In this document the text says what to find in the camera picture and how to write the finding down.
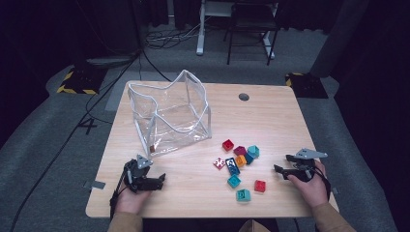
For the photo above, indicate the grey tape piece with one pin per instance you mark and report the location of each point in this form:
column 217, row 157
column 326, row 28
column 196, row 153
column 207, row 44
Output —
column 335, row 190
column 95, row 185

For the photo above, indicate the teal printed building block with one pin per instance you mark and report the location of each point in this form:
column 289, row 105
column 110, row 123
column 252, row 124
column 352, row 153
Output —
column 243, row 195

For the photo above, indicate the black chair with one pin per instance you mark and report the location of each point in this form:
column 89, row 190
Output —
column 253, row 22

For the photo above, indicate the person's right hand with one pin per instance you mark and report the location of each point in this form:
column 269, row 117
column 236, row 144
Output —
column 312, row 192

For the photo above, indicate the white desk frame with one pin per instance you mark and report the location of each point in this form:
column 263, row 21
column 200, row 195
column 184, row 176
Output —
column 200, row 38

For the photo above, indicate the teal sloped building block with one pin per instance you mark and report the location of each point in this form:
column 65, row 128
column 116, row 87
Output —
column 254, row 150

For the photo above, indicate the dark blue long printed block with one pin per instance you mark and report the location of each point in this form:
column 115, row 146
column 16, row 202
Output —
column 232, row 166

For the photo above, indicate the grey floor bar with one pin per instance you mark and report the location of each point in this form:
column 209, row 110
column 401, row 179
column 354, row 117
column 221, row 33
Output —
column 109, row 61

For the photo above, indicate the person's left hand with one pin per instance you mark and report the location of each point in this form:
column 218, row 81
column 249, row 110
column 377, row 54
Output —
column 130, row 202

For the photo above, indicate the magenta building block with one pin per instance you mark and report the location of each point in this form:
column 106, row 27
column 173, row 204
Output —
column 240, row 150

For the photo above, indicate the plain teal building block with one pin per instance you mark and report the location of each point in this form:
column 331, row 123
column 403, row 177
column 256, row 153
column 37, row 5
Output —
column 234, row 181

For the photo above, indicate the black yellow striped stand base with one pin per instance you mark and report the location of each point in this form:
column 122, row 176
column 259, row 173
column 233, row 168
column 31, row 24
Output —
column 82, row 80
column 306, row 85

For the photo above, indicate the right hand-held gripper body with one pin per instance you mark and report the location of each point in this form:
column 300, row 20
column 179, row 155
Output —
column 306, row 170

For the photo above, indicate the red white dotted building block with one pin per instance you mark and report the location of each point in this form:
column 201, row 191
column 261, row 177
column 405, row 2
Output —
column 219, row 163

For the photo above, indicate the clear plastic bag white trim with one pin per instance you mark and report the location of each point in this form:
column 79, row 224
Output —
column 174, row 116

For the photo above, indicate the orange building block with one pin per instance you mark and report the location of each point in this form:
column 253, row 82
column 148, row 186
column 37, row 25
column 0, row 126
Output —
column 240, row 160

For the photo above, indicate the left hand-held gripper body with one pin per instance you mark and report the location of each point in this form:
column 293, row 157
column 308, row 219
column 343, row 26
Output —
column 138, row 175

